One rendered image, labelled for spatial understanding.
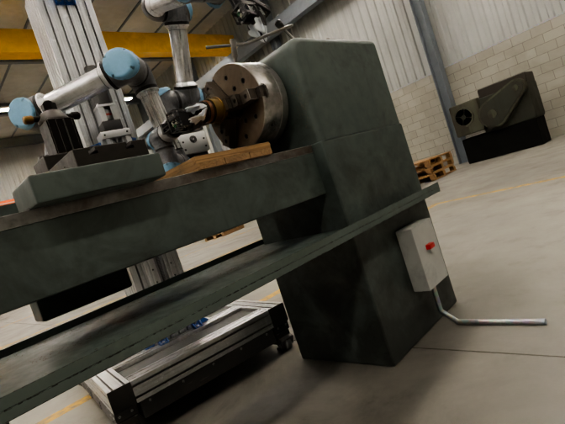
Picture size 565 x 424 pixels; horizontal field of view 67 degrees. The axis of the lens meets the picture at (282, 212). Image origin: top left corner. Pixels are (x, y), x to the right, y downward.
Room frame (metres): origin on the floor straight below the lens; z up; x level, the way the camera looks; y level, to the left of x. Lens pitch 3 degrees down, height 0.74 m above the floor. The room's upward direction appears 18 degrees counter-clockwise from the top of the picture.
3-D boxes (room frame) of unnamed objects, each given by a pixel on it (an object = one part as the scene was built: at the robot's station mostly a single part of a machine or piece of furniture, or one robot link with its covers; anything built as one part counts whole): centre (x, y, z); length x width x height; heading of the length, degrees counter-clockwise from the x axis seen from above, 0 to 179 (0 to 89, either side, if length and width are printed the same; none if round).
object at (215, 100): (1.50, 0.12, 1.08); 0.09 x 0.09 x 0.09; 44
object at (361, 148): (1.89, -0.26, 0.43); 0.60 x 0.48 x 0.86; 134
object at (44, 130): (1.21, 0.52, 1.07); 0.07 x 0.07 x 0.10; 44
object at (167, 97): (2.10, 0.39, 1.33); 0.13 x 0.12 x 0.14; 126
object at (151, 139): (1.64, 0.35, 1.08); 0.11 x 0.08 x 0.09; 43
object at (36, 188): (1.14, 0.53, 0.90); 0.53 x 0.30 x 0.06; 44
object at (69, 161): (1.16, 0.49, 0.95); 0.43 x 0.18 x 0.04; 44
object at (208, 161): (1.42, 0.20, 0.89); 0.36 x 0.30 x 0.04; 44
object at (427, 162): (9.12, -3.20, 0.22); 1.25 x 0.86 x 0.44; 135
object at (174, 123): (1.52, 0.25, 1.08); 0.12 x 0.09 x 0.08; 43
